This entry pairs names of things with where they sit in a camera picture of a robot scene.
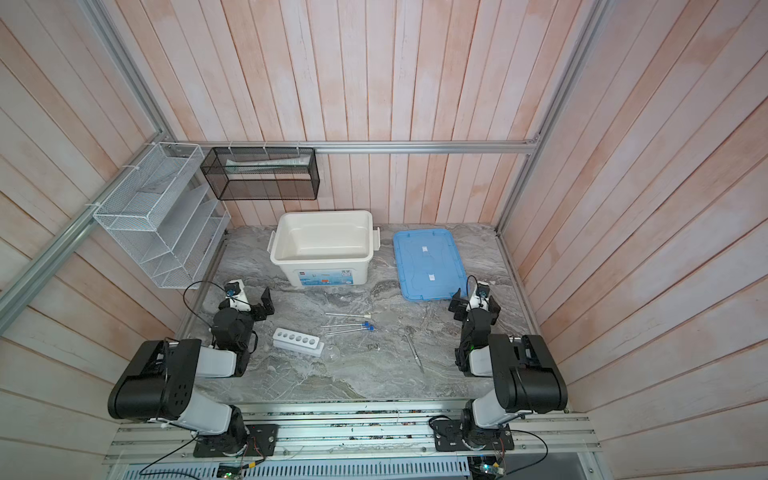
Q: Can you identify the white test tube rack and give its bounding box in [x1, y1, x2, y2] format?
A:
[272, 328, 325, 357]

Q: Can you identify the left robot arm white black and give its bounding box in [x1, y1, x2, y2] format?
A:
[107, 280, 275, 456]

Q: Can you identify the blue plastic bin lid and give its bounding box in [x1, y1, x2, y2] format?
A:
[393, 228, 467, 302]

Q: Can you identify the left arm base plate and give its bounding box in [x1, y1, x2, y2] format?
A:
[193, 423, 279, 458]

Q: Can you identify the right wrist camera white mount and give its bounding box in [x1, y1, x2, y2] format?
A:
[469, 281, 490, 311]

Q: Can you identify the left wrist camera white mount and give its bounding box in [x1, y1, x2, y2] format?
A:
[224, 279, 250, 303]

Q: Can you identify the white perforated vent cover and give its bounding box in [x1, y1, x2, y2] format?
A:
[116, 457, 471, 479]

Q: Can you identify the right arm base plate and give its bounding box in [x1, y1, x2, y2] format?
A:
[427, 415, 514, 452]

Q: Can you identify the aluminium rail base frame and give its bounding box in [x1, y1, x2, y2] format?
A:
[104, 399, 601, 465]

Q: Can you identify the black mesh wall basket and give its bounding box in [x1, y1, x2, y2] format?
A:
[201, 146, 321, 201]

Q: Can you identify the clear glass test tube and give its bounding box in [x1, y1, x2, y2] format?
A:
[325, 312, 372, 320]

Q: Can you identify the white wire mesh shelf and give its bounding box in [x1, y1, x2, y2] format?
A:
[94, 143, 231, 290]

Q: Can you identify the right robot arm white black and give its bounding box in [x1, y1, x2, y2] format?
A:
[434, 282, 568, 451]

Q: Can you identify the blue capped test tube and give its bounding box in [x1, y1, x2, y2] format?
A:
[321, 321, 374, 330]
[329, 325, 375, 335]

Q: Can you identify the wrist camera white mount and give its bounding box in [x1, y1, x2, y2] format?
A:
[469, 281, 490, 311]
[224, 279, 250, 303]

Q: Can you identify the white plastic storage bin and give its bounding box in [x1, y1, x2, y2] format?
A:
[267, 210, 381, 288]

